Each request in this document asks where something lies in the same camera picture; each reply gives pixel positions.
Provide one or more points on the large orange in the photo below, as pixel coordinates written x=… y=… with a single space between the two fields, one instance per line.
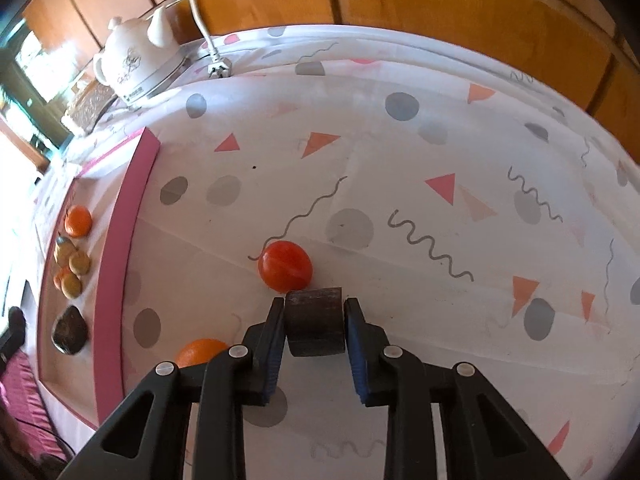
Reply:
x=79 y=221

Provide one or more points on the window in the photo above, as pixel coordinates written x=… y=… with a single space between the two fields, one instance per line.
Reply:
x=35 y=60

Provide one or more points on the small orange with long stem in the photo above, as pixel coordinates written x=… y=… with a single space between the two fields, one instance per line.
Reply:
x=200 y=352

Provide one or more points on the carrot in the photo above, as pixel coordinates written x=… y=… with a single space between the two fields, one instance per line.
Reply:
x=60 y=276

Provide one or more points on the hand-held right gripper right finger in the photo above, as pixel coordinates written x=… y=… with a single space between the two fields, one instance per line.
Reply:
x=357 y=360

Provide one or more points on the pink-rimmed white tray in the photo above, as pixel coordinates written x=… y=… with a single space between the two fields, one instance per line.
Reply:
x=115 y=260

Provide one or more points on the black object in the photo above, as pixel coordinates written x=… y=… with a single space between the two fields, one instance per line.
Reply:
x=14 y=325

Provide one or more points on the patterned white tablecloth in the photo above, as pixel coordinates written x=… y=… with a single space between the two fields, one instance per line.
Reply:
x=400 y=160

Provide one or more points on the red tomato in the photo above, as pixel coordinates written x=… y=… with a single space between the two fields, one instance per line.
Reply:
x=285 y=265

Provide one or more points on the pink striped cloth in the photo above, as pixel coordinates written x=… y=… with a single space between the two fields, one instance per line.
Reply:
x=20 y=390

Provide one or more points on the small potato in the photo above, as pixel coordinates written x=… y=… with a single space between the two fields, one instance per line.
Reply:
x=71 y=286

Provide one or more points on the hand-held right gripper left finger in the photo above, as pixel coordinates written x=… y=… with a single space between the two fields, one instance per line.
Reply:
x=272 y=360

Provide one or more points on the silver kettle base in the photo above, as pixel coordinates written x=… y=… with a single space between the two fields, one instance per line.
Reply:
x=170 y=72

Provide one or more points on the dark square-cut radish block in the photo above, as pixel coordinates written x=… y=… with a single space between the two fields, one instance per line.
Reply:
x=62 y=255

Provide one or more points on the whole dark beet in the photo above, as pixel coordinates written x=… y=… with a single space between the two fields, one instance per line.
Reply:
x=70 y=330

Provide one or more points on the cut dark radish cylinder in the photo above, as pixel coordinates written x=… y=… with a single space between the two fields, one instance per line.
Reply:
x=315 y=325

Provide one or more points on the white ceramic kettle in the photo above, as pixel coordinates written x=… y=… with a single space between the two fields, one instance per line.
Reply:
x=130 y=60

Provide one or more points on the woven wicker basket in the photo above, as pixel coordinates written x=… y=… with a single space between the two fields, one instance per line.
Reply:
x=87 y=105

